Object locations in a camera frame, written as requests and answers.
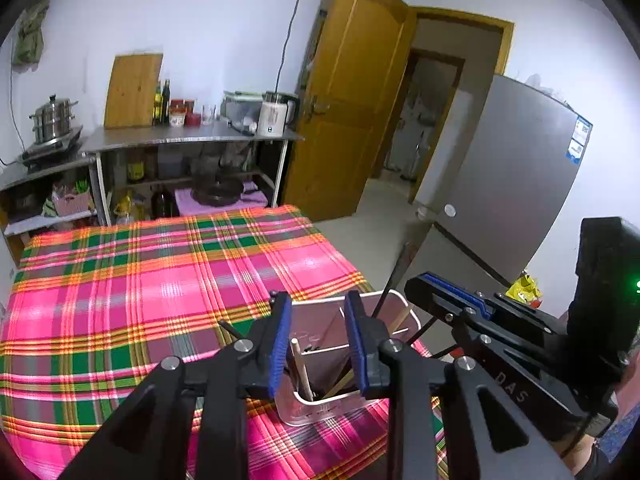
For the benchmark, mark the dark glass bottle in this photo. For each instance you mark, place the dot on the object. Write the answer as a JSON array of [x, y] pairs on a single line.
[[162, 202]]

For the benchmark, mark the yellow wooden door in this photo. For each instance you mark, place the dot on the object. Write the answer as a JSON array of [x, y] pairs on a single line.
[[350, 110]]

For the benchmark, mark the clear drinking glass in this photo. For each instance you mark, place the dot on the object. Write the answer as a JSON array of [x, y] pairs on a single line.
[[209, 116]]

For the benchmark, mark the black chopstick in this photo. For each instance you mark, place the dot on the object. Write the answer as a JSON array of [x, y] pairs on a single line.
[[230, 328], [392, 280], [425, 331]]

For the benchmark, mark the pink plastic basket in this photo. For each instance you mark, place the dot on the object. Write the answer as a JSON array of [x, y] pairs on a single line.
[[72, 204]]

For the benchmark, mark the dark oil bottle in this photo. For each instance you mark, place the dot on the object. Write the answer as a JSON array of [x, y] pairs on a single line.
[[166, 105]]

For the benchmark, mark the wooden cutting board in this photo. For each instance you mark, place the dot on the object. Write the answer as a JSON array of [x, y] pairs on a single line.
[[132, 92]]

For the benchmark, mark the brown wooden chopstick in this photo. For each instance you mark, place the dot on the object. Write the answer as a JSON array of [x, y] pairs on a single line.
[[340, 382]]

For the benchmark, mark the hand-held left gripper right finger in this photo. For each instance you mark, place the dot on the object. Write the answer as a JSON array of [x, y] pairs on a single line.
[[356, 345]]

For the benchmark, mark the grey refrigerator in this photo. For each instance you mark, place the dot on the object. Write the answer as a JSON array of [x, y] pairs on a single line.
[[510, 175]]

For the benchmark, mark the steel dish container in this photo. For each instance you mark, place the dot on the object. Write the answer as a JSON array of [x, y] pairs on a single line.
[[240, 110]]

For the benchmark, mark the green hanging cloth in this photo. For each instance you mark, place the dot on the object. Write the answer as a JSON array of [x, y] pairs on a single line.
[[30, 35]]

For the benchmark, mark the wooden door frame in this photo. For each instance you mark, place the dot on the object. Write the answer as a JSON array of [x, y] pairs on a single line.
[[500, 40]]

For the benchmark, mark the tall steel counter table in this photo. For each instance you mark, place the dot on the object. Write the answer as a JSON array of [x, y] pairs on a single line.
[[190, 135]]

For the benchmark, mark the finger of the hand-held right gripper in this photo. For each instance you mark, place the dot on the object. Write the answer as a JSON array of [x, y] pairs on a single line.
[[455, 294], [472, 327]]

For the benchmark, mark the person's right forearm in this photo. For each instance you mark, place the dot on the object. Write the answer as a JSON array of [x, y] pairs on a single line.
[[582, 460]]

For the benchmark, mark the yellow-green oil bottle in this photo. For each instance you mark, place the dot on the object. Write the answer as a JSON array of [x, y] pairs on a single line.
[[157, 107]]

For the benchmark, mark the black induction cooker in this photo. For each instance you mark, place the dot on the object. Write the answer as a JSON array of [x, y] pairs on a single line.
[[50, 150]]

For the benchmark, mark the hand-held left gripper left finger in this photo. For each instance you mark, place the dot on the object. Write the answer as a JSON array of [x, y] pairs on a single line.
[[280, 345]]

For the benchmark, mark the black wok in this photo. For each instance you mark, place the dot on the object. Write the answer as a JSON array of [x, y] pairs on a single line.
[[217, 192]]

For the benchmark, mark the light wooden chopstick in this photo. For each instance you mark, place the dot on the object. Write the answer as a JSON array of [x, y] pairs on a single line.
[[302, 370]]

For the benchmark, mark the yellow snack packet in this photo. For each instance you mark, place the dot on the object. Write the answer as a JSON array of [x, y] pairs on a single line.
[[522, 290]]

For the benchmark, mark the pink stool cover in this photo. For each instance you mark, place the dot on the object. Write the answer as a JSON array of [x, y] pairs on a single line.
[[190, 205]]

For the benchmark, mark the steel steamer pot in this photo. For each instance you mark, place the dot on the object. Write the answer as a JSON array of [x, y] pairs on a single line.
[[52, 120]]

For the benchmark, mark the yellow cooking oil jug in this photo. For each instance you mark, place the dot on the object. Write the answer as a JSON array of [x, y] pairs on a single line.
[[125, 210]]

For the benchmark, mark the white plastic utensil holder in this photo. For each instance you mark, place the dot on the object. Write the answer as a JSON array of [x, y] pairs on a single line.
[[320, 325]]

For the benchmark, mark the white electric kettle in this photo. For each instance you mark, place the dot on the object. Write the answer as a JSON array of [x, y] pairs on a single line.
[[272, 117]]

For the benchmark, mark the pink plaid tablecloth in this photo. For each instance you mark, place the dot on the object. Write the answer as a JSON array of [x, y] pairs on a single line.
[[125, 280]]

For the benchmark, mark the low steel table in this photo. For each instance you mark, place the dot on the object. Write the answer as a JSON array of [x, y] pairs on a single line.
[[45, 172]]

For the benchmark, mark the red lidded jar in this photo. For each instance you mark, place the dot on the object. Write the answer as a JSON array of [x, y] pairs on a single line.
[[177, 115]]

